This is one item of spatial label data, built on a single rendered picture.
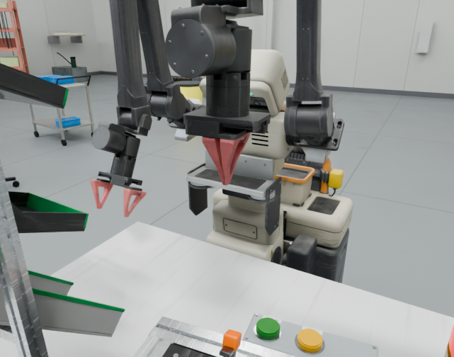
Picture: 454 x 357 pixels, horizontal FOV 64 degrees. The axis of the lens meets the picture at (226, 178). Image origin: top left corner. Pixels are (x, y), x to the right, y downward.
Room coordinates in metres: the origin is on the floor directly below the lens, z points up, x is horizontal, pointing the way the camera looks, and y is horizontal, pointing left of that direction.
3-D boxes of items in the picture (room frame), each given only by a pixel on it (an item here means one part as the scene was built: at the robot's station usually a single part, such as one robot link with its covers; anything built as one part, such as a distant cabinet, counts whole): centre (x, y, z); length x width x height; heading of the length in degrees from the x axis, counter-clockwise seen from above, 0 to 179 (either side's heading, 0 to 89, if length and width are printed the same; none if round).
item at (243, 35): (0.47, 0.00, 1.41); 0.07 x 0.06 x 0.07; 154
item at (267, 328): (0.47, -0.07, 0.96); 0.04 x 0.04 x 0.02
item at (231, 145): (0.48, 0.01, 1.28); 0.07 x 0.07 x 0.09; 68
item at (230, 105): (0.48, 0.00, 1.35); 0.10 x 0.07 x 0.07; 68
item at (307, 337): (0.45, -0.13, 0.96); 0.04 x 0.04 x 0.02
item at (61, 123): (5.15, 2.35, 0.45); 0.96 x 0.58 x 0.90; 58
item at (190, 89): (5.53, 0.58, 0.37); 0.46 x 0.46 x 0.75
